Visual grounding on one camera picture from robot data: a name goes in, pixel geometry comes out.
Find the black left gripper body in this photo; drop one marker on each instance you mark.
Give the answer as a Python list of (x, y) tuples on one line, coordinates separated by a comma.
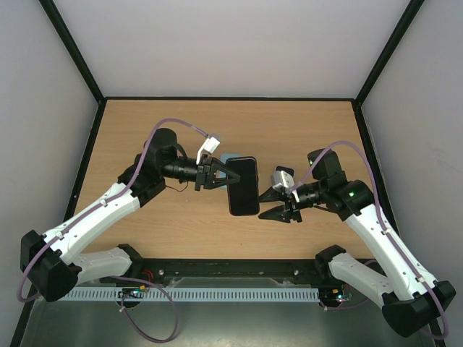
[(202, 172)]

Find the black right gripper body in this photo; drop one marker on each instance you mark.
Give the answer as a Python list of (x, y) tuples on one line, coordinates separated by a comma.
[(291, 205)]

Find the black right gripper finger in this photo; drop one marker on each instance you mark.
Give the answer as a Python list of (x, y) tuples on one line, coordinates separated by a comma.
[(273, 214), (272, 195)]

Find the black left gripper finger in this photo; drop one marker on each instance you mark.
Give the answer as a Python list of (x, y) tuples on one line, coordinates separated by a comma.
[(215, 182), (221, 172)]

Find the black phone case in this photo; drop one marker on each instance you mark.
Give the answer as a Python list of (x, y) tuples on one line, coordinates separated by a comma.
[(243, 186)]

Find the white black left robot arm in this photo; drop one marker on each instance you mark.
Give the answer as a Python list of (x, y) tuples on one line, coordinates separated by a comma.
[(54, 261)]

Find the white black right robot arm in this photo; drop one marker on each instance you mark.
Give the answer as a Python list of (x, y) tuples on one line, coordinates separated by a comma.
[(408, 295)]

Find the light blue card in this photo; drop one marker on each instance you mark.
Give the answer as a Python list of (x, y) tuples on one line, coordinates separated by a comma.
[(225, 156)]

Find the right circuit board with leds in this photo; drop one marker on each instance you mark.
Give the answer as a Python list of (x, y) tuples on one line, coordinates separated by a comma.
[(344, 293)]

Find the circuit board with leds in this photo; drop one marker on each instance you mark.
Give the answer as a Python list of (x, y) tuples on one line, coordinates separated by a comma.
[(344, 293), (139, 292)]

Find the left circuit board with leds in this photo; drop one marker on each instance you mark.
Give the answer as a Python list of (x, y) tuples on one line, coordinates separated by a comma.
[(139, 292)]

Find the grey metal front plate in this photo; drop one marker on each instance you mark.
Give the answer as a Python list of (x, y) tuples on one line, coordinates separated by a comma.
[(216, 324)]

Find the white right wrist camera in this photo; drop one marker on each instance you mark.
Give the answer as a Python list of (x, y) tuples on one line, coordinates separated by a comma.
[(282, 179)]

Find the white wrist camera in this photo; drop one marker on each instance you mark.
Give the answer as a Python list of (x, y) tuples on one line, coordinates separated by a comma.
[(208, 147), (282, 179)]

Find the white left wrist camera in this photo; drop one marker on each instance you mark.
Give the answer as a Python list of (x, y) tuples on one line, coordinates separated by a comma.
[(208, 147)]

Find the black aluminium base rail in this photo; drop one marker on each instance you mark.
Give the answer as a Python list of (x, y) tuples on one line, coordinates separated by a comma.
[(300, 272)]

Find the white slotted cable duct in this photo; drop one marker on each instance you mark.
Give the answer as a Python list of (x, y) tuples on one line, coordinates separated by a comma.
[(304, 295)]

